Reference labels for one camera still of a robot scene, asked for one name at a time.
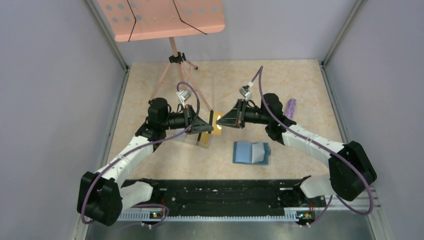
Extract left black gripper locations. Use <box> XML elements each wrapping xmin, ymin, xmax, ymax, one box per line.
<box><xmin>161</xmin><ymin>103</ymin><xmax>214</xmax><ymax>135</ymax></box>

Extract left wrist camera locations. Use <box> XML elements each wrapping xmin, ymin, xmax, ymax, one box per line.
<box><xmin>176</xmin><ymin>90</ymin><xmax>191</xmax><ymax>106</ymax></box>

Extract blue card holder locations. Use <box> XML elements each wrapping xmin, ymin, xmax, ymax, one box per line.
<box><xmin>232</xmin><ymin>141</ymin><xmax>271</xmax><ymax>165</ymax></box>

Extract clear plastic box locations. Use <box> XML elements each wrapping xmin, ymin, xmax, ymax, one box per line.
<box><xmin>173</xmin><ymin>132</ymin><xmax>212</xmax><ymax>149</ymax></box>

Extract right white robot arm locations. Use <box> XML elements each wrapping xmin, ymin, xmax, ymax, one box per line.
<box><xmin>216</xmin><ymin>93</ymin><xmax>377</xmax><ymax>206</ymax></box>

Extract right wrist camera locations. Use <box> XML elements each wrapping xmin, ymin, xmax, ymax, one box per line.
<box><xmin>239</xmin><ymin>85</ymin><xmax>252</xmax><ymax>101</ymax></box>

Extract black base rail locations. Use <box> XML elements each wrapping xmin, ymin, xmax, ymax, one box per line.
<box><xmin>140</xmin><ymin>178</ymin><xmax>327</xmax><ymax>218</ymax></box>

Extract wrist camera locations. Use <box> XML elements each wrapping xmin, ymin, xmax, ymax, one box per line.
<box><xmin>176</xmin><ymin>90</ymin><xmax>191</xmax><ymax>106</ymax></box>
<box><xmin>239</xmin><ymin>85</ymin><xmax>252</xmax><ymax>101</ymax></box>

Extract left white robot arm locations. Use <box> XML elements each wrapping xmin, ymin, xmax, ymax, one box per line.
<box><xmin>77</xmin><ymin>97</ymin><xmax>214</xmax><ymax>226</ymax></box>

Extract pink music stand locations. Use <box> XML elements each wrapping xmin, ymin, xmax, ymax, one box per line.
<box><xmin>98</xmin><ymin>0</ymin><xmax>226</xmax><ymax>111</ymax></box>

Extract gold credit card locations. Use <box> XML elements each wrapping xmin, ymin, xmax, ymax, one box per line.
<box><xmin>209</xmin><ymin>110</ymin><xmax>223</xmax><ymax>136</ymax></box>

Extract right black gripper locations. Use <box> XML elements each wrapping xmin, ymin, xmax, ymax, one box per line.
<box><xmin>216</xmin><ymin>99</ymin><xmax>271</xmax><ymax>129</ymax></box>

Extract purple glitter cylinder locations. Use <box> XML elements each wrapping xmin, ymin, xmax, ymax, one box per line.
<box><xmin>285</xmin><ymin>98</ymin><xmax>297</xmax><ymax>120</ymax></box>

